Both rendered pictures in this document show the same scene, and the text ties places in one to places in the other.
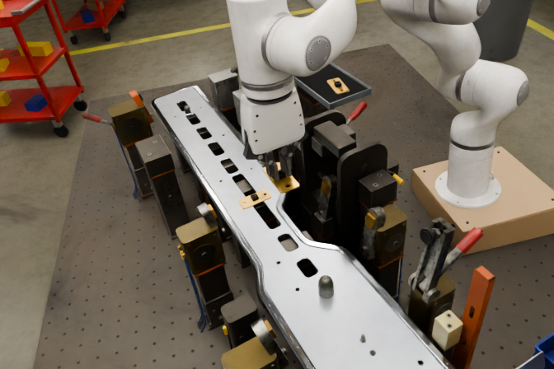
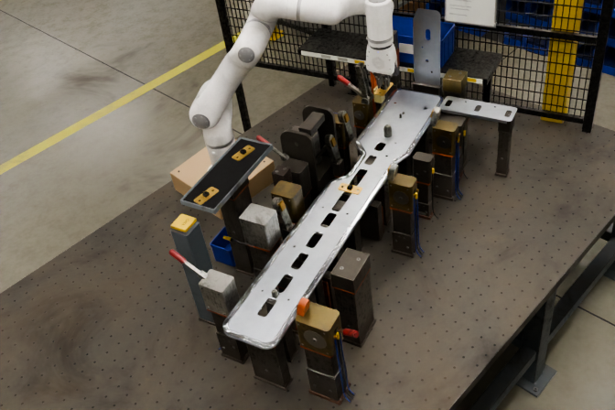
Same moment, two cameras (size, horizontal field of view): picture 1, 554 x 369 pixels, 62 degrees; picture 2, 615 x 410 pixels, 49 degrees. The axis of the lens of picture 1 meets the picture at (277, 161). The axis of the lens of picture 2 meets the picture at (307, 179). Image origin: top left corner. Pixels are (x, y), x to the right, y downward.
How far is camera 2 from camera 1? 265 cm
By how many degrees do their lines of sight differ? 87
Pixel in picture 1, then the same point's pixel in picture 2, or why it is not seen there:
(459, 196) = not seen: hidden behind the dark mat
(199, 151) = (324, 246)
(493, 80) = not seen: hidden behind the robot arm
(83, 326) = (483, 312)
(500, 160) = (188, 167)
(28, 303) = not seen: outside the picture
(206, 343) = (427, 244)
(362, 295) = (379, 125)
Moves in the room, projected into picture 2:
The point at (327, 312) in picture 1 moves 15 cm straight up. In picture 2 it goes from (397, 130) to (396, 97)
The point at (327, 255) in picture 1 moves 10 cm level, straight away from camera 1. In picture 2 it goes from (366, 144) to (344, 154)
